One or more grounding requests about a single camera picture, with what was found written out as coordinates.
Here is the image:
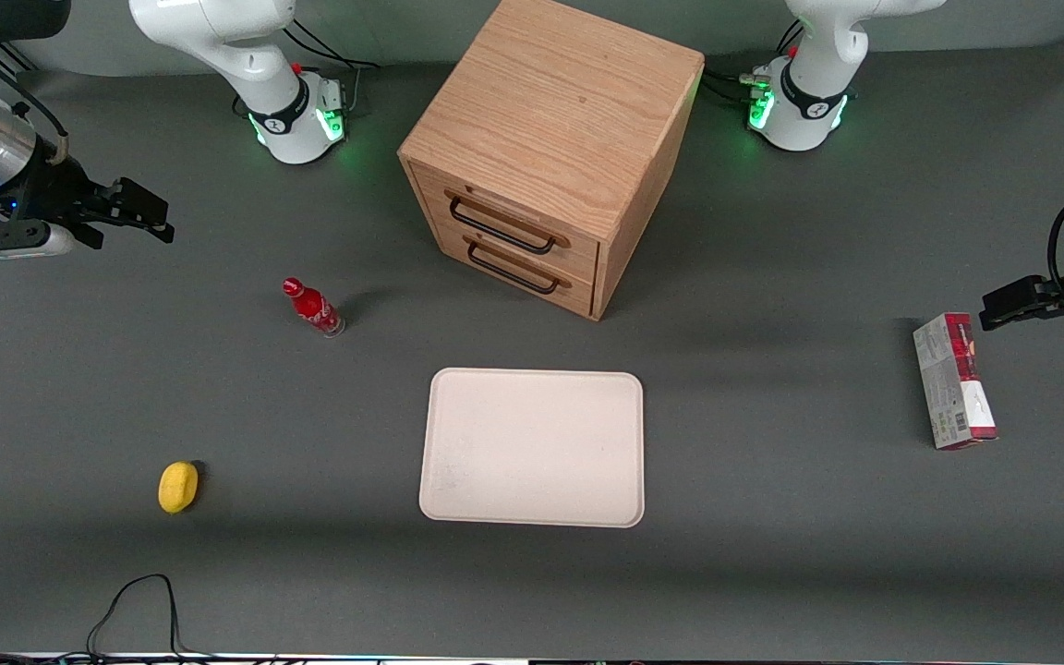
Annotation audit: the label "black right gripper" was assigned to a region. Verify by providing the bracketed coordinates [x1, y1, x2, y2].
[0, 146, 175, 256]

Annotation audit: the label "black metal drawer handle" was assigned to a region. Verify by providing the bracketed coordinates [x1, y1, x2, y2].
[446, 188, 574, 256]
[463, 235, 574, 296]

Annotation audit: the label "wooden drawer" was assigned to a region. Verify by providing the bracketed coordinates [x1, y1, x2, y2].
[410, 163, 600, 284]
[433, 222, 598, 320]

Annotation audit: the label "wooden drawer cabinet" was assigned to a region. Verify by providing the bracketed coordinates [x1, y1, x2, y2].
[397, 0, 706, 322]

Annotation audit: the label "grey and red carton box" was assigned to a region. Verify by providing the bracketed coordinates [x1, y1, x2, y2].
[913, 312, 999, 452]

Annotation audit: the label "red soda bottle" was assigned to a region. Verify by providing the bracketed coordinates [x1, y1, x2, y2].
[282, 277, 346, 339]

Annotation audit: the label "yellow lemon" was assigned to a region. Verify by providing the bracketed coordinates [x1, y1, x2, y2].
[158, 461, 201, 514]

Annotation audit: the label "beige rectangular tray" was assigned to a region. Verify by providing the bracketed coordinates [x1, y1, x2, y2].
[418, 368, 646, 529]

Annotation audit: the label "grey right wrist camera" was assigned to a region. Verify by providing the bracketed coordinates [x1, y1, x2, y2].
[0, 224, 79, 266]

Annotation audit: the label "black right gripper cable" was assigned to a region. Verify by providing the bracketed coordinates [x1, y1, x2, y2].
[0, 28, 71, 167]

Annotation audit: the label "black right arm base cables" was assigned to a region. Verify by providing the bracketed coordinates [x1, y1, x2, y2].
[233, 18, 381, 119]

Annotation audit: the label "black arm base cables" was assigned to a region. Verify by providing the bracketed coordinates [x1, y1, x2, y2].
[703, 18, 805, 110]
[233, 18, 381, 119]

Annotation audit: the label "black left arm base cables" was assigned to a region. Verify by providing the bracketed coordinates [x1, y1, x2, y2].
[703, 18, 805, 110]

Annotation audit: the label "black looped floor cable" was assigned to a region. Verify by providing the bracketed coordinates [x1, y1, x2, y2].
[84, 574, 219, 662]

